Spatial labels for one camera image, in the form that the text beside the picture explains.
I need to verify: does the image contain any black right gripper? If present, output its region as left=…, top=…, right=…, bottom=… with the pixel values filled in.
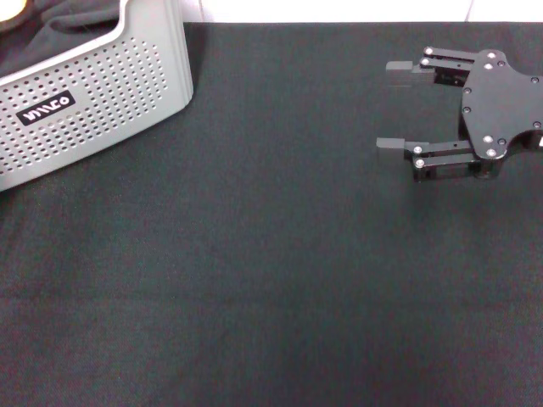
left=375, top=46, right=543, bottom=184

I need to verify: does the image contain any black tablecloth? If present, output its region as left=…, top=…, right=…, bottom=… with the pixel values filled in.
left=0, top=20, right=543, bottom=407

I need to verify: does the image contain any grey perforated storage box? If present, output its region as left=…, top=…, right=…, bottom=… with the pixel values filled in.
left=0, top=0, right=196, bottom=193

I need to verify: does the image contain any black cloth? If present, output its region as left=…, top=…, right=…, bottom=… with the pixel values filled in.
left=0, top=0, right=127, bottom=81

